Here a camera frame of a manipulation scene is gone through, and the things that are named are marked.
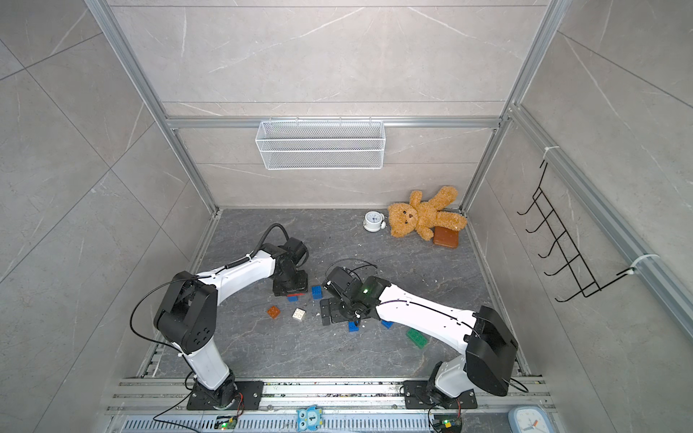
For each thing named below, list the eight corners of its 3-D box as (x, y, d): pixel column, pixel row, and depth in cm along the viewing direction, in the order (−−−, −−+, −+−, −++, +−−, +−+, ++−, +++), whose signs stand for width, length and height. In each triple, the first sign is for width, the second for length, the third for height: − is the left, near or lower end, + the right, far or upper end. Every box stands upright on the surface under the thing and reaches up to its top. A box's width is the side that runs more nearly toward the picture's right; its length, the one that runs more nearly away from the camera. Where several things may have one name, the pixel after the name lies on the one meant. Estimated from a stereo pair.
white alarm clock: (363, 231, 113) (363, 224, 110) (362, 217, 118) (363, 210, 115) (384, 231, 113) (385, 224, 110) (383, 217, 118) (384, 210, 115)
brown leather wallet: (431, 243, 110) (434, 237, 107) (433, 231, 114) (436, 225, 112) (455, 248, 108) (458, 243, 105) (456, 236, 113) (459, 230, 110)
